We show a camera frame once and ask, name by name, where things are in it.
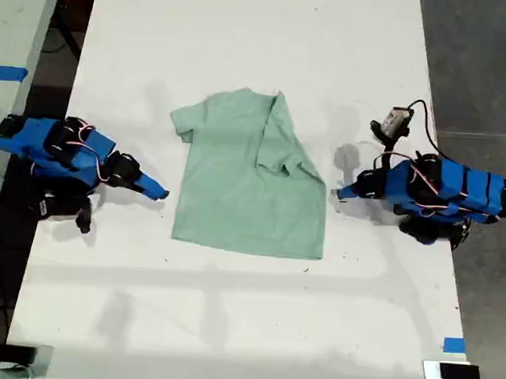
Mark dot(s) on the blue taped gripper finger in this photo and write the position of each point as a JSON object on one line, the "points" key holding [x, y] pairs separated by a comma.
{"points": [[144, 191], [352, 189], [153, 183], [349, 196]]}

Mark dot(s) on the pale green T-shirt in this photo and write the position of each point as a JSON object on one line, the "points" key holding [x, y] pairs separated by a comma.
{"points": [[236, 188]]}

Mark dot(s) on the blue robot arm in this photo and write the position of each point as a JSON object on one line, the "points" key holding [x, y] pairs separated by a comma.
{"points": [[30, 139], [469, 188]]}

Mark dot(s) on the long blue tape strip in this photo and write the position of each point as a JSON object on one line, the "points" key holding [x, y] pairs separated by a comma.
{"points": [[6, 73]]}

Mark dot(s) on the short blue tape strip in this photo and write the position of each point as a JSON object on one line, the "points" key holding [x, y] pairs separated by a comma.
{"points": [[454, 345]]}

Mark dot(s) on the grey side table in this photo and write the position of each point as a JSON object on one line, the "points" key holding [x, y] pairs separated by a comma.
{"points": [[15, 20]]}

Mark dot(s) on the metal clamp with black pad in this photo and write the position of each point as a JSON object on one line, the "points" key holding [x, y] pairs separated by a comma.
{"points": [[459, 372], [21, 353]]}

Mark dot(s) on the grey metal pipe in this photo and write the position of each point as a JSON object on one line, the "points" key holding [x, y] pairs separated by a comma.
{"points": [[1, 373]]}

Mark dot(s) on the black camera stalk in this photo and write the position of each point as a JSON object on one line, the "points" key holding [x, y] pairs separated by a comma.
{"points": [[390, 148]]}

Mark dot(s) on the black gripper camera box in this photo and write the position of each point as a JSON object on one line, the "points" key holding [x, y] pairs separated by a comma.
{"points": [[59, 209], [394, 122]]}

